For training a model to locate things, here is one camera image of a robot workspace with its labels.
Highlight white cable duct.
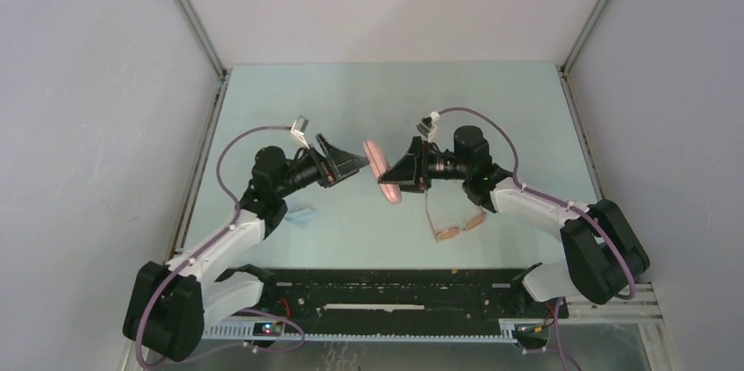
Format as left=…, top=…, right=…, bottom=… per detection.
left=203, top=321, right=519, bottom=345

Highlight left aluminium frame post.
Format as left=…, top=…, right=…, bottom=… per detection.
left=174, top=0, right=227, bottom=80

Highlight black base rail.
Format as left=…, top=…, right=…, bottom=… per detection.
left=255, top=268, right=569, bottom=339

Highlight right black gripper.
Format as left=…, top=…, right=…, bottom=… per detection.
left=380, top=135, right=471, bottom=194

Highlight controller board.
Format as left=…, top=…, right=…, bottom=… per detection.
left=253, top=322, right=284, bottom=337
left=513, top=325, right=550, bottom=339

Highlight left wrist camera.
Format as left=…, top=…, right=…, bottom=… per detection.
left=290, top=116, right=311, bottom=147

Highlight right controller board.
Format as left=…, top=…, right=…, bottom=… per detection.
left=513, top=325, right=550, bottom=339

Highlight pink glasses case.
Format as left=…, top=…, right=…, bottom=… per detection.
left=363, top=139, right=402, bottom=204

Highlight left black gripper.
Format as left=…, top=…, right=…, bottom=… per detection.
left=275, top=134, right=368, bottom=199

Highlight left controller board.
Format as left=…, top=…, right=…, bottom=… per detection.
left=253, top=322, right=284, bottom=337

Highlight light blue cleaning cloth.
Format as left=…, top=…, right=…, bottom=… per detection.
left=284, top=204, right=317, bottom=229

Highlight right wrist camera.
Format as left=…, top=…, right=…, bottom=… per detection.
left=416, top=111, right=440, bottom=142

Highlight orange tinted sunglasses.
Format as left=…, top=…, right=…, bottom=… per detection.
left=424, top=191, right=487, bottom=242

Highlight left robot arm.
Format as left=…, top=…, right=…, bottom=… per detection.
left=123, top=135, right=368, bottom=362

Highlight aluminium extrusion rail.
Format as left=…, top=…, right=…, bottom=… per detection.
left=566, top=283, right=663, bottom=325

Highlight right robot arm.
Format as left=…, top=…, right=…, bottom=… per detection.
left=363, top=125, right=650, bottom=317

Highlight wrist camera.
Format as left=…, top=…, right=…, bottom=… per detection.
left=416, top=111, right=440, bottom=142
left=290, top=116, right=311, bottom=147

